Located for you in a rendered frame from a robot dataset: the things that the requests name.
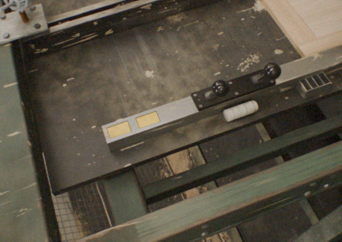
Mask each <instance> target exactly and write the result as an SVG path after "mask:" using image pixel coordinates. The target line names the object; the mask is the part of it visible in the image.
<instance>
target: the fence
mask: <svg viewBox="0 0 342 242"><path fill-rule="evenodd" d="M280 67H281V70H282V72H281V74H280V76H279V77H278V78H277V79H275V80H276V84H275V85H274V86H271V87H267V88H265V89H262V90H258V91H255V92H254V93H251V94H248V95H245V96H242V97H239V98H236V99H233V100H230V101H226V102H225V103H222V104H219V105H216V106H213V107H210V108H207V109H204V110H201V111H198V110H197V108H196V106H195V104H194V101H193V99H192V97H191V96H189V97H186V98H183V99H180V100H176V101H173V102H171V103H168V104H165V105H163V106H159V107H156V108H154V109H151V110H147V111H145V112H143V113H139V114H136V115H134V116H131V117H127V118H124V119H121V120H118V121H116V122H113V123H110V124H107V125H104V126H102V129H103V132H104V135H105V138H106V142H107V145H108V147H109V150H110V151H111V152H112V151H114V150H117V149H119V148H123V147H126V146H128V145H132V144H135V143H138V142H141V141H143V140H145V139H148V138H151V137H154V136H157V135H160V134H163V133H166V132H169V131H171V130H173V129H176V128H180V127H183V126H185V125H189V124H192V123H194V122H197V121H199V120H202V119H205V118H209V117H212V116H215V115H217V114H221V113H223V110H225V109H229V108H231V107H234V106H237V105H240V104H243V103H246V102H247V101H252V100H254V101H256V100H260V99H262V98H265V97H268V96H271V95H274V94H277V93H280V92H282V91H285V90H288V89H291V88H294V87H296V85H297V82H298V80H299V79H302V78H305V77H308V76H311V75H314V74H317V73H320V72H324V74H325V75H326V76H328V75H331V74H334V73H337V72H340V71H342V44H341V45H338V46H335V47H333V48H331V49H328V50H325V51H322V52H319V53H315V54H313V55H310V56H306V57H303V58H300V59H297V60H295V61H292V62H289V63H286V64H283V65H280ZM154 112H156V113H157V115H158V118H159V120H160V122H158V123H155V124H152V125H148V126H146V127H143V128H139V127H138V124H137V121H136V118H138V117H142V116H145V115H148V114H151V113H154ZM125 122H128V124H129V127H130V129H131V132H129V133H126V134H123V135H120V136H117V137H114V138H110V137H109V134H108V131H107V128H109V127H112V126H115V125H118V124H122V123H125Z"/></svg>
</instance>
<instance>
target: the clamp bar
mask: <svg viewBox="0 0 342 242"><path fill-rule="evenodd" d="M23 1H25V0H20V3H21V5H25V3H26V2H23ZM217 1H221V0H107V1H104V2H100V3H97V4H93V5H90V6H86V7H82V8H81V9H77V10H73V11H70V12H67V13H63V14H59V15H56V16H53V17H51V18H48V19H46V18H45V14H44V10H43V7H42V4H38V5H35V6H34V5H32V6H31V4H32V3H31V0H30V3H29V5H28V8H27V9H25V10H23V11H14V12H10V13H8V14H2V15H0V44H3V43H7V42H10V41H13V40H17V39H20V40H21V42H22V44H23V46H24V48H25V50H26V52H27V54H28V56H29V58H30V59H33V58H36V57H39V56H43V55H46V54H49V53H52V52H56V51H59V50H60V49H64V48H67V47H71V46H74V45H78V44H81V43H85V42H88V41H90V40H93V39H96V38H100V37H103V36H107V35H110V34H114V33H117V32H119V31H122V30H125V29H129V28H132V27H135V26H138V25H142V24H145V23H149V22H151V21H154V20H157V19H161V18H165V17H168V16H172V15H175V14H178V13H182V12H183V11H187V10H190V9H194V8H197V7H201V6H204V5H207V4H211V3H214V2H217ZM29 6H30V7H29Z"/></svg>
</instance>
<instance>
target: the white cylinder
mask: <svg viewBox="0 0 342 242"><path fill-rule="evenodd" d="M257 110H258V105H257V103H256V101H254V100H252V101H247V102H246V103H243V104H240V105H237V106H234V107H231V108H229V109H225V110H223V114H224V117H225V119H226V121H227V122H230V121H232V120H234V119H237V118H240V117H243V116H246V115H250V114H252V113H254V112H256V111H257Z"/></svg>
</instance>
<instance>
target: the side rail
mask: <svg viewBox="0 0 342 242"><path fill-rule="evenodd" d="M341 184H342V140H341V141H338V142H335V143H334V144H331V145H329V146H325V147H323V148H320V149H318V150H314V151H312V152H309V153H308V154H305V155H302V156H299V157H297V158H294V159H291V160H288V161H286V162H284V163H282V164H279V165H275V166H273V167H270V168H267V169H264V170H262V171H260V172H257V173H254V174H252V175H249V176H246V177H243V178H241V179H237V180H235V181H234V182H231V183H228V184H225V185H222V186H220V187H217V188H214V189H212V190H210V191H207V192H204V193H202V194H199V195H196V196H193V197H191V198H187V199H185V200H183V201H181V202H178V203H175V204H172V205H170V206H166V207H164V208H161V209H158V210H155V211H154V212H151V213H148V214H146V215H143V216H141V217H137V218H134V219H132V220H129V221H126V222H124V223H122V224H119V225H116V226H113V227H111V228H108V229H105V230H102V231H99V232H97V233H94V234H91V235H88V236H86V237H84V238H81V239H78V240H76V241H73V242H197V241H200V240H203V239H205V238H208V237H211V236H213V235H216V234H218V233H220V232H223V231H226V230H228V229H231V228H234V227H236V226H239V225H242V224H243V223H246V222H248V221H251V220H254V219H257V218H259V217H262V216H265V215H267V214H268V213H271V212H273V211H276V210H279V209H281V208H284V207H287V206H290V205H291V204H293V203H297V202H299V201H302V200H304V199H307V198H310V197H312V196H314V195H316V194H319V193H322V192H324V191H327V190H329V189H332V188H335V187H337V186H338V185H341Z"/></svg>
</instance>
